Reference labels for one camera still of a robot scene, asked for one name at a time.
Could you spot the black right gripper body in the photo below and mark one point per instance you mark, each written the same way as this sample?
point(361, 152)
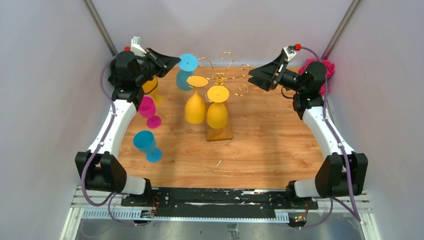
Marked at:
point(289, 79)

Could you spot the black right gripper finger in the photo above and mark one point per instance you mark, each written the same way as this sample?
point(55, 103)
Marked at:
point(262, 83)
point(269, 70)

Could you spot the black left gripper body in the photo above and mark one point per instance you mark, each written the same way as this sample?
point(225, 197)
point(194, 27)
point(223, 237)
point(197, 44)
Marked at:
point(146, 72)

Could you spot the yellow wine glass taken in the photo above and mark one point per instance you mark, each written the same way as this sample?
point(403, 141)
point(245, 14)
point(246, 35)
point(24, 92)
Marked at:
point(151, 88)

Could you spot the teal wine glass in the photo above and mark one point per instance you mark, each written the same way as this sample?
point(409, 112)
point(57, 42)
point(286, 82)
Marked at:
point(188, 63)
point(145, 142)

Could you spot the pink wine glass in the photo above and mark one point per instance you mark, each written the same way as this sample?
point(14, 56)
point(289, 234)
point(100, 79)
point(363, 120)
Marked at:
point(148, 110)

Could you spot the yellow wine glass front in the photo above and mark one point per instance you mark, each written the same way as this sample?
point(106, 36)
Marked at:
point(217, 113)

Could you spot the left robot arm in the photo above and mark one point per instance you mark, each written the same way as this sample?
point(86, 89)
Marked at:
point(121, 81)

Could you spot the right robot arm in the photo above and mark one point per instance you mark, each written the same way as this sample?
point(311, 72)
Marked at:
point(343, 171)

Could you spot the wooden rack base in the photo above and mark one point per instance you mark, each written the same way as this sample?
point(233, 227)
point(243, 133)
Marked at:
point(221, 134)

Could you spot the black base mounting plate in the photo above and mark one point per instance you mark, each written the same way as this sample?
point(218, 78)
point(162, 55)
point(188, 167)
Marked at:
point(224, 203)

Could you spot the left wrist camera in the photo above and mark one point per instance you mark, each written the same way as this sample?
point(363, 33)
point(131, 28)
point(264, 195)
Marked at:
point(136, 48)

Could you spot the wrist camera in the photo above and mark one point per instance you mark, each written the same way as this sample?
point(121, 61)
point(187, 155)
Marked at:
point(136, 48)
point(289, 52)

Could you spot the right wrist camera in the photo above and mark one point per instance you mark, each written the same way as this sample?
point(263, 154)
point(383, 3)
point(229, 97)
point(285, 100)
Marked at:
point(289, 52)

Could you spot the gold wire glass rack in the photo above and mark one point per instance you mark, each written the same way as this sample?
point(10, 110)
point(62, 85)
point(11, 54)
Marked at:
point(221, 78)

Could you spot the left corner frame post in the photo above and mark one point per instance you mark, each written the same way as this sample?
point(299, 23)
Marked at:
point(97, 20)

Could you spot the corner frame post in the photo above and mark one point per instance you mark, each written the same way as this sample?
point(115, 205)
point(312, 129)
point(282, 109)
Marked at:
point(343, 24)
point(97, 20)

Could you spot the right corner frame post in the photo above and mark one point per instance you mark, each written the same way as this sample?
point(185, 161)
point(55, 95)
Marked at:
point(343, 24)

